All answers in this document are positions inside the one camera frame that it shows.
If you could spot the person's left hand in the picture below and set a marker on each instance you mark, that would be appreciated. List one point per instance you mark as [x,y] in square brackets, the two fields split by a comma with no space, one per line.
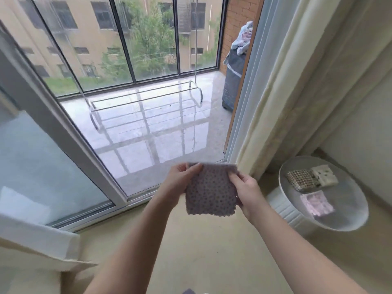
[174,183]

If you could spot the person's right hand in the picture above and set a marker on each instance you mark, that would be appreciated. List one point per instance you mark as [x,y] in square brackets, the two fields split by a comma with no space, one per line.
[250,196]

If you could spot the pile of grey cloths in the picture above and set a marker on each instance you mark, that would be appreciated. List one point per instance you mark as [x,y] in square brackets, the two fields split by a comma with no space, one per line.
[211,189]

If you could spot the brown checked cloth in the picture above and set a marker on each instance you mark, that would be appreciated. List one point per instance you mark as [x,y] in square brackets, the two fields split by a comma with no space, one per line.
[302,180]

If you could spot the pink floral cloth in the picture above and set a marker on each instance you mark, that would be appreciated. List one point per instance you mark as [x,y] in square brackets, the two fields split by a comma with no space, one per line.
[317,204]

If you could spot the cream polka dot cloths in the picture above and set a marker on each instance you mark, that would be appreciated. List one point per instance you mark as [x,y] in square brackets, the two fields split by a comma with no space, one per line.
[324,175]

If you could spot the person's right forearm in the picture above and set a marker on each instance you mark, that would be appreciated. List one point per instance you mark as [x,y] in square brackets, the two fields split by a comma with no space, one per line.
[306,254]

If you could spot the person's left forearm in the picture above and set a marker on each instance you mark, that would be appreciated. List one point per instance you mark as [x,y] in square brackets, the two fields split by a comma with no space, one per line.
[128,257]

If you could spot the white round table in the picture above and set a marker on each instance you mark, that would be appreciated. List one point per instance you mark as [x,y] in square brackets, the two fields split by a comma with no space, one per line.
[349,208]

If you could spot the metal drying rack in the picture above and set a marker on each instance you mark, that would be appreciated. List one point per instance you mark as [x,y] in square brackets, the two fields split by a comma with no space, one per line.
[147,98]

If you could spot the dark blue tarpaulin cover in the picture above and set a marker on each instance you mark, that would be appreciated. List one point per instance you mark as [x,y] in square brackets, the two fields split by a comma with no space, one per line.
[233,82]

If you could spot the white bundled curtain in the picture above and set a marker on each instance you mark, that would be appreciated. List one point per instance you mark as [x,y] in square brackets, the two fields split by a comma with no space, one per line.
[294,76]

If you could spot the white patterned cloth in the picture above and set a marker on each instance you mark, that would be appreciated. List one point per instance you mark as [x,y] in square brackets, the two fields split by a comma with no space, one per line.
[244,36]

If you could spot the white sliding door frame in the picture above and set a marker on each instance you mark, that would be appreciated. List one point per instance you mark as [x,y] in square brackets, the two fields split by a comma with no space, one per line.
[55,137]

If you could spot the dark balcony window frame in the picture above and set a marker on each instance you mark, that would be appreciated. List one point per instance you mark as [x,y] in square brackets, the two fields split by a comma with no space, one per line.
[116,39]

